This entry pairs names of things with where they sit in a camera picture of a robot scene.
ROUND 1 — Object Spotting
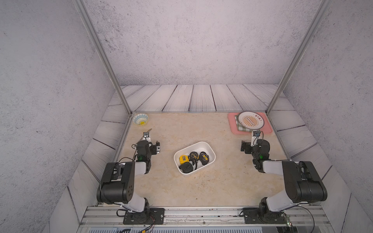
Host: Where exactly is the large black tape measure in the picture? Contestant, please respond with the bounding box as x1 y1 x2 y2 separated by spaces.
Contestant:
179 162 195 174

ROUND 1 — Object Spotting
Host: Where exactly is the black yellow tape measure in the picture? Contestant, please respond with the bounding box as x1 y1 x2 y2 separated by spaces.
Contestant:
199 151 210 166

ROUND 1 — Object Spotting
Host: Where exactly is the white plastic storage box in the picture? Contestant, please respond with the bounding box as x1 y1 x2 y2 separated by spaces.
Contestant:
174 141 216 175

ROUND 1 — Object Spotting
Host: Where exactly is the round black tape measure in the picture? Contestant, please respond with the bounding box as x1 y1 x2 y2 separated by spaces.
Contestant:
189 151 199 162

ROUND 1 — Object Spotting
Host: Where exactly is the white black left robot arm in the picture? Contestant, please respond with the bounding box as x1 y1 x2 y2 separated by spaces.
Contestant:
96 140 160 213

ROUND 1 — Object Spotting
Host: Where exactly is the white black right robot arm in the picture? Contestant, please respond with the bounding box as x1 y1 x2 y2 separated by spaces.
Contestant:
241 139 327 222

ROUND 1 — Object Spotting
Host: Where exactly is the green checked cloth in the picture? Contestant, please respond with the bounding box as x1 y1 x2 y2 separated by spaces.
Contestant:
234 115 252 132

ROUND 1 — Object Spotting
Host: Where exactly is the pink tray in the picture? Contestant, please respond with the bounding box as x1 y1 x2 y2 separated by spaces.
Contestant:
228 112 273 135

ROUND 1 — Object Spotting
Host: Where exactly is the white orange patterned plate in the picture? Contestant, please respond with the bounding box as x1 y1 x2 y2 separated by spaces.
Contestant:
238 111 265 130

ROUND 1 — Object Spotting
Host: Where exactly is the patterned ceramic bowl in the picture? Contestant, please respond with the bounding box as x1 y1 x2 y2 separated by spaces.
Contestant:
132 113 149 126

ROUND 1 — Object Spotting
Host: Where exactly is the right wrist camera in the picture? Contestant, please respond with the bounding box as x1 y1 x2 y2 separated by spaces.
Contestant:
251 130 261 147

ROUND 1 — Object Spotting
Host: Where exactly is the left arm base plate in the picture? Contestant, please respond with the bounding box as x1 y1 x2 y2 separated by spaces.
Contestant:
123 208 165 225

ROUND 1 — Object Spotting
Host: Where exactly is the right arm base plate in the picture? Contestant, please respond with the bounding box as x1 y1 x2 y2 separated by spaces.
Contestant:
242 208 288 224

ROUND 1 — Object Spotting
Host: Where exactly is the aluminium front rail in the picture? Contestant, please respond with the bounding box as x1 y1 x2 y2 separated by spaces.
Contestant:
78 205 334 233

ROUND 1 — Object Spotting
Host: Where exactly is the right aluminium frame post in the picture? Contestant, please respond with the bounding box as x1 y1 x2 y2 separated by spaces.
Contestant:
265 0 332 115

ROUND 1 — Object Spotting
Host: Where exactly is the aluminium frame post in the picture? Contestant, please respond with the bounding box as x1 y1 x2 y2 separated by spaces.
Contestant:
73 0 132 115
265 0 332 115

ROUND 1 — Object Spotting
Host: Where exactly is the left aluminium frame post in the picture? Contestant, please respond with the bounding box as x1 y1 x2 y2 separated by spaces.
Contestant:
73 0 132 115

